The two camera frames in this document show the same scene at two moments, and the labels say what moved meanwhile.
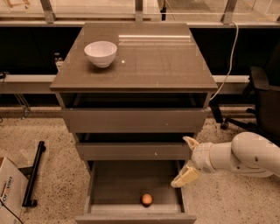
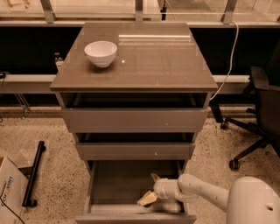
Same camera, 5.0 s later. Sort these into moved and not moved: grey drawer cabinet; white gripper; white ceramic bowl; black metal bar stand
Moved: white gripper
Not moved: white ceramic bowl; grey drawer cabinet; black metal bar stand
